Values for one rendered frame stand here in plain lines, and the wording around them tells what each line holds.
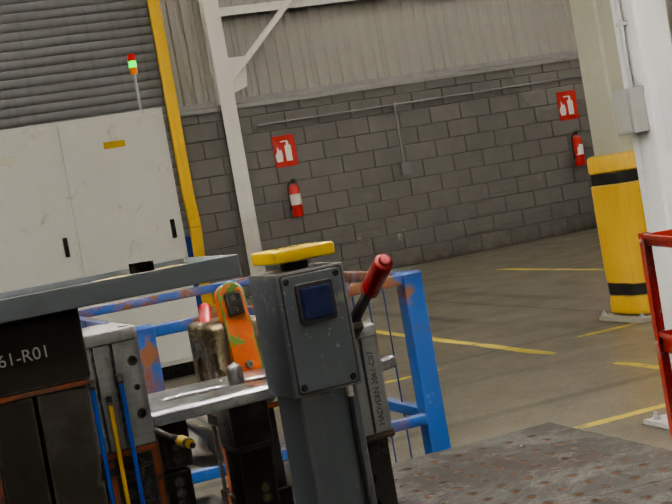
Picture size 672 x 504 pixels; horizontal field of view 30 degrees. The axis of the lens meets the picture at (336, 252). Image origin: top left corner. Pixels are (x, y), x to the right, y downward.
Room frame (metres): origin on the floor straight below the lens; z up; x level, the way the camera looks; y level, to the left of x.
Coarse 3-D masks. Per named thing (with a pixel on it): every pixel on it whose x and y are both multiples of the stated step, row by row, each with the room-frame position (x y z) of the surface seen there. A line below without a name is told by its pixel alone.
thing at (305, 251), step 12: (264, 252) 1.13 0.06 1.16; (276, 252) 1.11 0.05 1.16; (288, 252) 1.11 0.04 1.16; (300, 252) 1.11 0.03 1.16; (312, 252) 1.12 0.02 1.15; (324, 252) 1.12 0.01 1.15; (252, 264) 1.16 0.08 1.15; (264, 264) 1.13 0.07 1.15; (276, 264) 1.11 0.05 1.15; (288, 264) 1.13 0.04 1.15; (300, 264) 1.13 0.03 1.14
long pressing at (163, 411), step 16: (384, 368) 1.44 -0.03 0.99; (192, 384) 1.52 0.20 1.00; (208, 384) 1.49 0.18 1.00; (224, 384) 1.47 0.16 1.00; (240, 384) 1.45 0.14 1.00; (256, 384) 1.43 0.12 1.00; (160, 400) 1.43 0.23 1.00; (176, 400) 1.41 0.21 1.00; (192, 400) 1.39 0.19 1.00; (208, 400) 1.35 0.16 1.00; (224, 400) 1.36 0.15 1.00; (240, 400) 1.37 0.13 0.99; (256, 400) 1.37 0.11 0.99; (160, 416) 1.33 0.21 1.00; (176, 416) 1.34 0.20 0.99; (192, 416) 1.34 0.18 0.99
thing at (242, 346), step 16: (224, 288) 1.61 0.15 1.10; (240, 288) 1.62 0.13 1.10; (224, 304) 1.61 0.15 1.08; (240, 304) 1.61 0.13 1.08; (224, 320) 1.60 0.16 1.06; (240, 320) 1.61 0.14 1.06; (240, 336) 1.60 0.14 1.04; (240, 352) 1.60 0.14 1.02; (256, 352) 1.60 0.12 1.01; (256, 368) 1.60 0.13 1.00
